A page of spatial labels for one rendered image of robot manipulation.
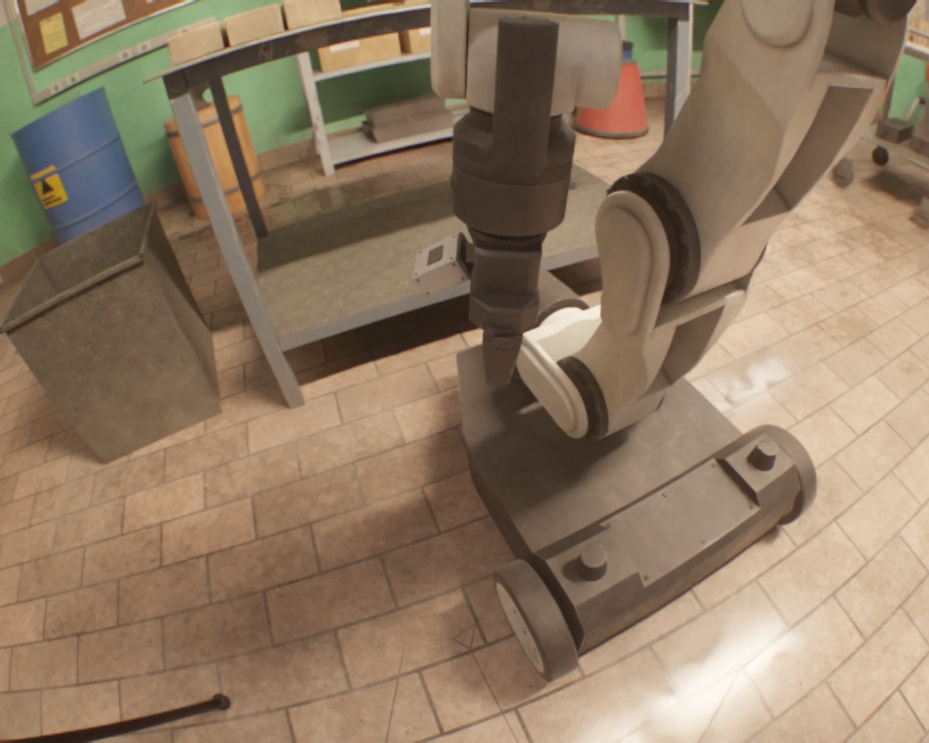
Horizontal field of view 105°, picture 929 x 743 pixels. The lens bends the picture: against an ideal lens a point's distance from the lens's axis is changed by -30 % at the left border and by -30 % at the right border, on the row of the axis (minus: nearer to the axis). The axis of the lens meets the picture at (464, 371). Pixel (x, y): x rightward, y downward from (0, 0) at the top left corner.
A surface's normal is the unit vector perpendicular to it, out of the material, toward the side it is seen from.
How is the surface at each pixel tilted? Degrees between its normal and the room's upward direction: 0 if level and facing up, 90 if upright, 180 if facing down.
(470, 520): 0
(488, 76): 93
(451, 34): 93
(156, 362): 90
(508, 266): 93
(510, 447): 0
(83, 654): 0
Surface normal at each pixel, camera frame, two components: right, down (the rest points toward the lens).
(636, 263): -0.91, 0.35
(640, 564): -0.10, -0.73
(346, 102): 0.35, 0.61
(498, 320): -0.04, 0.72
